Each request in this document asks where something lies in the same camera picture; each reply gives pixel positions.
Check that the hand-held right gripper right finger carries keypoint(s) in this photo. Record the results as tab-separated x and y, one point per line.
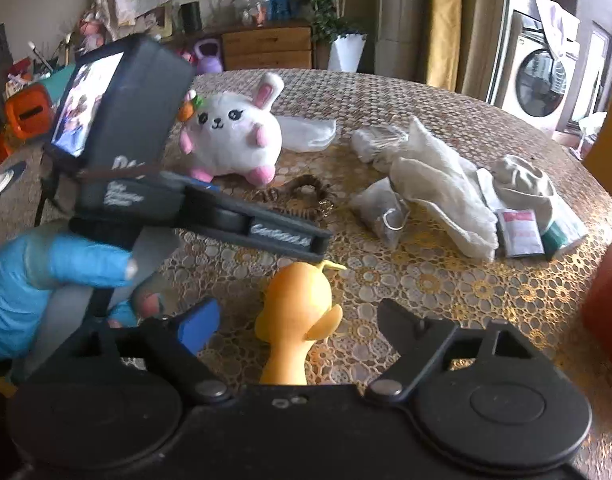
393	322

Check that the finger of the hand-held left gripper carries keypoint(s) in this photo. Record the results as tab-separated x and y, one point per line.
281	235

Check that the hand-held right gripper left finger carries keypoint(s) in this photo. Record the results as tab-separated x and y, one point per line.
201	327

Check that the yellow duck toy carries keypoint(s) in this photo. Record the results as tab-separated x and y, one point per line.
296	305

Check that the clear plastic bags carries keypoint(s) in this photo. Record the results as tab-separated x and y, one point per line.
446	190

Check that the person's left hand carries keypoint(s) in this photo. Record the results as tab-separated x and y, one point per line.
31	280

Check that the white bunny plush toy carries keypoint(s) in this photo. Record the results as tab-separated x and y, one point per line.
231	130

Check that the purple kettlebell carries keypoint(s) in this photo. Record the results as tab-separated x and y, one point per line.
208	60

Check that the clear plastic bag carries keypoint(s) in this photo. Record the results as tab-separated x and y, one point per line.
308	132

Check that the orange box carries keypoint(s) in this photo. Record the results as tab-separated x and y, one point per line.
28	112

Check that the black cylinder speaker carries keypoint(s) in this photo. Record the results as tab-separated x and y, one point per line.
191	17

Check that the wooden cabinet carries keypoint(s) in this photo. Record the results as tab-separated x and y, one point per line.
266	45

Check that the small pink and white packet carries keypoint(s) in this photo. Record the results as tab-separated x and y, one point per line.
520	232

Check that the beige knit hat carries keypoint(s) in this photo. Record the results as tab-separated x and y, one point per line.
523	180

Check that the blue gift bag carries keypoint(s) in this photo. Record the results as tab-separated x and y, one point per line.
283	0

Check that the white planter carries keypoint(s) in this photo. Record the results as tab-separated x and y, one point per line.
347	52

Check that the white envelope with teal print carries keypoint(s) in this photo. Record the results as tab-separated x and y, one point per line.
568	225

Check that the green potted plant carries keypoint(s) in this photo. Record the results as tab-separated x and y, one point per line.
326	10

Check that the beige curtain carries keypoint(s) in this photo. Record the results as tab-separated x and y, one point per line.
403	20

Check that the yellow curtain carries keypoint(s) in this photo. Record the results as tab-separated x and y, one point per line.
443	25

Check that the silver washing machine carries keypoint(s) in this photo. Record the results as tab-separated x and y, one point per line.
536	80

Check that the purple towel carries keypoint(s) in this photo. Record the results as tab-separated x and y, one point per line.
556	20

